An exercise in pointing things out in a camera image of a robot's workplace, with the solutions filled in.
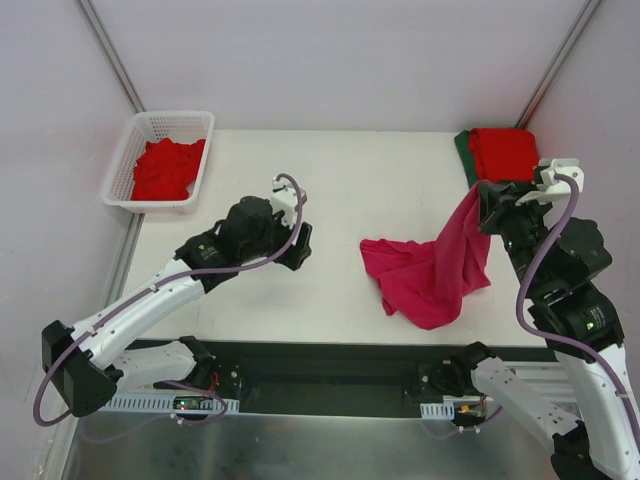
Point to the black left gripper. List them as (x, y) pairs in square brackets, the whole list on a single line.
[(300, 246)]

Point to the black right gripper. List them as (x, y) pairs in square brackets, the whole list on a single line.
[(500, 209)]

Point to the pink t shirt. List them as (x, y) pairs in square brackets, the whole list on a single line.
[(427, 282)]

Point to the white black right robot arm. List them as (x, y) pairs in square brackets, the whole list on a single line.
[(556, 257)]

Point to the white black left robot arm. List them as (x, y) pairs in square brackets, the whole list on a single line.
[(90, 361)]

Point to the folded red t shirt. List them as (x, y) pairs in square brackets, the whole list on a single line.
[(504, 154)]

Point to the crumpled red t shirt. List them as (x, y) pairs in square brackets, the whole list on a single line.
[(165, 170)]

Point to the folded green t shirt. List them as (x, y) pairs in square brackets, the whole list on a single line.
[(462, 141)]

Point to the white plastic laundry basket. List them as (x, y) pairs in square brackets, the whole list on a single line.
[(180, 126)]

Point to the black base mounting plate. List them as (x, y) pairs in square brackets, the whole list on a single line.
[(379, 381)]

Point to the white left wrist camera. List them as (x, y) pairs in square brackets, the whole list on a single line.
[(286, 199)]

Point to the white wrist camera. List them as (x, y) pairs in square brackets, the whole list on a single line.
[(548, 188), (286, 199)]

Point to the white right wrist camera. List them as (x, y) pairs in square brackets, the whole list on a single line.
[(548, 188)]

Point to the aluminium frame rail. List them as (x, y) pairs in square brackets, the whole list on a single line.
[(547, 378)]

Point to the left white slotted cable duct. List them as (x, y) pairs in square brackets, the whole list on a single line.
[(162, 403)]

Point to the white slotted cable duct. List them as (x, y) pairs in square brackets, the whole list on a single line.
[(162, 403), (438, 411)]

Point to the right white slotted cable duct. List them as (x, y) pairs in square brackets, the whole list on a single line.
[(438, 411)]

